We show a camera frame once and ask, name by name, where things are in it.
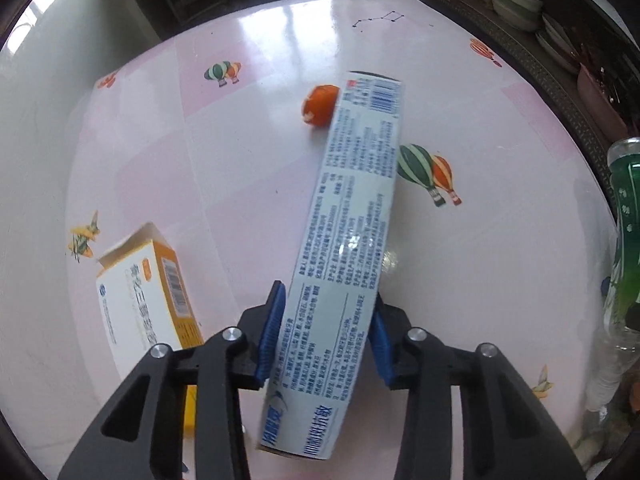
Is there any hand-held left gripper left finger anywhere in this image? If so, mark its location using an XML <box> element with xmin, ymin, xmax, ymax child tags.
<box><xmin>57</xmin><ymin>280</ymin><xmax>288</xmax><ymax>480</ymax></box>

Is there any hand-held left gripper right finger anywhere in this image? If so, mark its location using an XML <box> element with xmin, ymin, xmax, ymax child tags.
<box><xmin>367</xmin><ymin>292</ymin><xmax>586</xmax><ymax>480</ymax></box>

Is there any light blue toothpaste box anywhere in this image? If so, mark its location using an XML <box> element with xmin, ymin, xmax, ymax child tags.
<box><xmin>257</xmin><ymin>70</ymin><xmax>405</xmax><ymax>461</ymax></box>

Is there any green plastic bottle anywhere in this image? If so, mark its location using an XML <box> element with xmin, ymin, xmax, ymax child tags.
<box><xmin>585</xmin><ymin>137</ymin><xmax>640</xmax><ymax>416</ymax></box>

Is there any white and orange medicine box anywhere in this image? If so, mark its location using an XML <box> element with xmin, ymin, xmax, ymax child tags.
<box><xmin>95</xmin><ymin>222</ymin><xmax>206</xmax><ymax>436</ymax></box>

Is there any pink basin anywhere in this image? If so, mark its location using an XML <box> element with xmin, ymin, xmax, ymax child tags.
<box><xmin>577</xmin><ymin>62</ymin><xmax>629</xmax><ymax>142</ymax></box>

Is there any stack of plates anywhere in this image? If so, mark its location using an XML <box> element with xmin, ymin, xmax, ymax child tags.
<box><xmin>535</xmin><ymin>12</ymin><xmax>583</xmax><ymax>75</ymax></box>

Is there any stack of white bowls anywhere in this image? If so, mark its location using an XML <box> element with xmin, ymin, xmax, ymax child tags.
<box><xmin>492</xmin><ymin>0</ymin><xmax>544</xmax><ymax>32</ymax></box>

